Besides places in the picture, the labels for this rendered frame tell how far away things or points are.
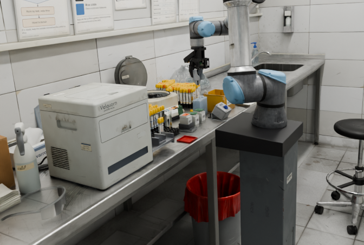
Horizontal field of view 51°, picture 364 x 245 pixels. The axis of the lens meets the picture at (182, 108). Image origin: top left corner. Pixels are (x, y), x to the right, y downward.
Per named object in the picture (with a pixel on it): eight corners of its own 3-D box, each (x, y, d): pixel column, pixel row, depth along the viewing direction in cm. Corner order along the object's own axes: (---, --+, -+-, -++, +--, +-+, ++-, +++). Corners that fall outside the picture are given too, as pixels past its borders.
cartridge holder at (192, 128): (192, 132, 180) (191, 125, 179) (175, 130, 184) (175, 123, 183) (197, 129, 184) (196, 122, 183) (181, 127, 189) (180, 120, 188)
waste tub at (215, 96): (224, 113, 208) (223, 95, 205) (203, 111, 215) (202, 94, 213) (235, 107, 218) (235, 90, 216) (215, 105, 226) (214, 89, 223)
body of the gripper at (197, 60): (198, 71, 198) (197, 47, 195) (188, 69, 205) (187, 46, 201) (209, 69, 202) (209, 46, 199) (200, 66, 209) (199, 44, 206)
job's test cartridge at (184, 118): (188, 129, 181) (187, 116, 179) (180, 128, 183) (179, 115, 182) (192, 126, 184) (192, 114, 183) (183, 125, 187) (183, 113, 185)
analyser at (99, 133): (103, 192, 126) (93, 103, 118) (48, 176, 140) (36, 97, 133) (157, 159, 151) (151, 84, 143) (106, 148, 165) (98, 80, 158)
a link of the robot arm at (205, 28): (222, 20, 185) (213, 19, 195) (201, 21, 181) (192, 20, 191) (222, 37, 187) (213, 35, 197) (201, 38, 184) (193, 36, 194)
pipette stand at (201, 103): (203, 120, 199) (202, 101, 196) (190, 118, 202) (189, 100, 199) (210, 114, 207) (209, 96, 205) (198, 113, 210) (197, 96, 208)
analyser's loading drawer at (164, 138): (145, 159, 146) (144, 146, 145) (131, 156, 149) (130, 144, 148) (174, 142, 163) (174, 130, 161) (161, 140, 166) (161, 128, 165)
